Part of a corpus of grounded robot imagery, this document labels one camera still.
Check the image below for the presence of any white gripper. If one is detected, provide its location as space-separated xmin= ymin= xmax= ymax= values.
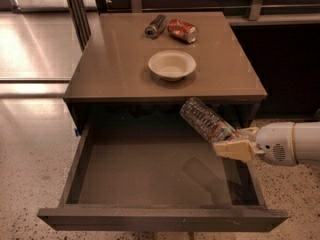
xmin=213 ymin=122 xmax=297 ymax=166

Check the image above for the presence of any clear plastic water bottle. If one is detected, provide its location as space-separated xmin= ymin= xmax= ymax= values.
xmin=180 ymin=97 xmax=240 ymax=143

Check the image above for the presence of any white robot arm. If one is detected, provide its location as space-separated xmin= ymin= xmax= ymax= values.
xmin=213 ymin=122 xmax=320 ymax=166

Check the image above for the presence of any open brown top drawer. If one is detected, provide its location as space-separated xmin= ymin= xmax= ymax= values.
xmin=38 ymin=118 xmax=288 ymax=232

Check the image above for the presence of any brown cabinet with counter top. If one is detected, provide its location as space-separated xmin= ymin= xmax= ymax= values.
xmin=64 ymin=12 xmax=267 ymax=129

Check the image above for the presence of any white paper bowl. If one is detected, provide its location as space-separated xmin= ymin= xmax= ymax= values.
xmin=148 ymin=50 xmax=197 ymax=81

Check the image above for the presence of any crushed red soda can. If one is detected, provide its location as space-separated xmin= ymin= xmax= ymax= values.
xmin=167 ymin=19 xmax=198 ymax=44

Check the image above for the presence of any dark silver soda can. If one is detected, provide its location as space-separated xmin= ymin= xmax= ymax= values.
xmin=145 ymin=14 xmax=167 ymax=39

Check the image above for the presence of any metal railing frame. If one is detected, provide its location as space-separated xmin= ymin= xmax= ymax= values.
xmin=61 ymin=0 xmax=320 ymax=48

